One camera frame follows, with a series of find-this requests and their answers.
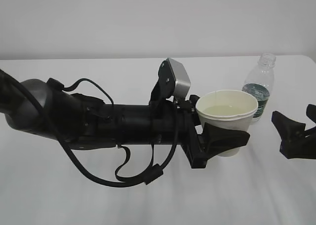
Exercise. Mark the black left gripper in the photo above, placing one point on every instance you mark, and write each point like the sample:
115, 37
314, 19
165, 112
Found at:
176, 124

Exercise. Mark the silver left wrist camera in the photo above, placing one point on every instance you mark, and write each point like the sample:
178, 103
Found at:
173, 79

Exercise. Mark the clear water bottle green label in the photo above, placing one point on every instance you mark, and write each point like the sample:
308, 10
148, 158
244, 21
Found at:
260, 81

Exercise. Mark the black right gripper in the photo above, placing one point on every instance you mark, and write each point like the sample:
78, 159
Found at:
295, 141

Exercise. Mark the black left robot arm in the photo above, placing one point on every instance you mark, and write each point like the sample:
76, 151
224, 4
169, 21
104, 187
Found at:
80, 122

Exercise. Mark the white paper cup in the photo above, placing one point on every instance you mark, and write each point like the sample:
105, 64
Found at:
227, 109

